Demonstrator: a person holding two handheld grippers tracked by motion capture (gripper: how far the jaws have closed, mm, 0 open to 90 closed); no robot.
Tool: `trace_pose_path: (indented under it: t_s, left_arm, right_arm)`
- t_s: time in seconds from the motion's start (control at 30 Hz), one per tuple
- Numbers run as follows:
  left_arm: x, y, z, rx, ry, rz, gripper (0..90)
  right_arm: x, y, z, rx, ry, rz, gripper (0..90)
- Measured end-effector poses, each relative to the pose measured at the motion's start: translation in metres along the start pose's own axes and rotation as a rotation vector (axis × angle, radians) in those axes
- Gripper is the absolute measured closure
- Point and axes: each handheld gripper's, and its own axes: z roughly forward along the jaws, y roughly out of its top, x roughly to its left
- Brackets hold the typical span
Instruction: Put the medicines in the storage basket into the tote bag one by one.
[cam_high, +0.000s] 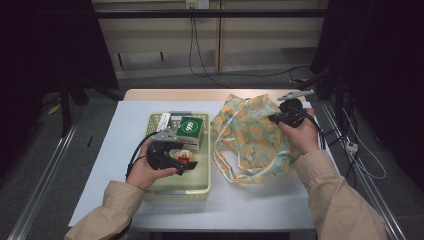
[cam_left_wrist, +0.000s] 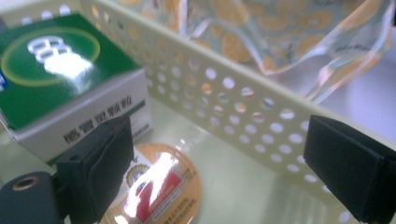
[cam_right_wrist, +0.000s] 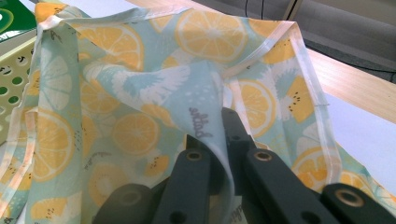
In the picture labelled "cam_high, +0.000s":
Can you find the aluminium floor rail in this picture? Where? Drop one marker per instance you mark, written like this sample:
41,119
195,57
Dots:
43,180
366,186

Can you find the green box with round logo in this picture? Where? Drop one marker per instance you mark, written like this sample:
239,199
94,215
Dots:
190,128

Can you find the white power strip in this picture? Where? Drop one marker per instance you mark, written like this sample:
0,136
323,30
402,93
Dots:
351,146

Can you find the orange-print tote bag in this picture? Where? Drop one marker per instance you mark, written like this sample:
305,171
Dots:
256,143

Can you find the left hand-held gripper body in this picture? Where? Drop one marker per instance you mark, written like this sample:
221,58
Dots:
160,155

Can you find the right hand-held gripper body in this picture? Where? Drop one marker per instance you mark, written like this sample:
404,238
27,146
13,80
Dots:
292,111

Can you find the person's left hand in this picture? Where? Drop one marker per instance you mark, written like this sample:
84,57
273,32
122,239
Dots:
143,173

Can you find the person's right hand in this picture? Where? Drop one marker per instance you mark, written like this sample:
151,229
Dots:
305,136

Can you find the dark curtain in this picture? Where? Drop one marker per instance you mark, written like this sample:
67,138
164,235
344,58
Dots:
40,50
383,66

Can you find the yellow tape strip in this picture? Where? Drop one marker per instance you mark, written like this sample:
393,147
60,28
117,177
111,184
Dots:
54,109

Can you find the tall green and white box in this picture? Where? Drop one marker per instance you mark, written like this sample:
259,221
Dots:
164,120

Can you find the pale green plastic basket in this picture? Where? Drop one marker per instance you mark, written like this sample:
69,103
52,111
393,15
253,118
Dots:
196,180

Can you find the white wall outlet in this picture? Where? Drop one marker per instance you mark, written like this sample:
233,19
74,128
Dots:
197,4

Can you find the black metal stand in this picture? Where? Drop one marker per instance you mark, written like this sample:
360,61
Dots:
65,110

